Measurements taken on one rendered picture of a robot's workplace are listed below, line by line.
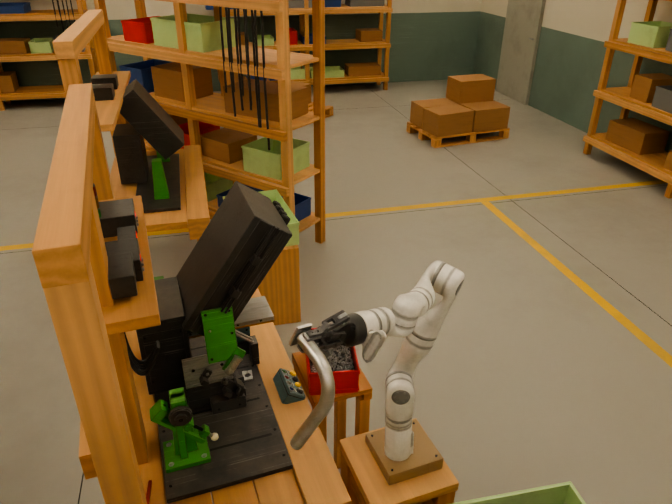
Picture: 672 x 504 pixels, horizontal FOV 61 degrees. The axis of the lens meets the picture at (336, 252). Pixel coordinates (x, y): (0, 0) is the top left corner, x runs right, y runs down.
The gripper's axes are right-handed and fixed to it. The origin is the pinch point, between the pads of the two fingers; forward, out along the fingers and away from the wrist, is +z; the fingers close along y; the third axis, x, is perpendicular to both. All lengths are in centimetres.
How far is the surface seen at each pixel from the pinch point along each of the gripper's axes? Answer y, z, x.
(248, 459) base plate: -88, -25, -19
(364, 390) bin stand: -86, -87, -27
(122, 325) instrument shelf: -40, 16, -49
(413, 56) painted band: -154, -800, -678
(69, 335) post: -18, 38, -30
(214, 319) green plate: -65, -29, -65
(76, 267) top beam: -1, 38, -33
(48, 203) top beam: -3, 36, -57
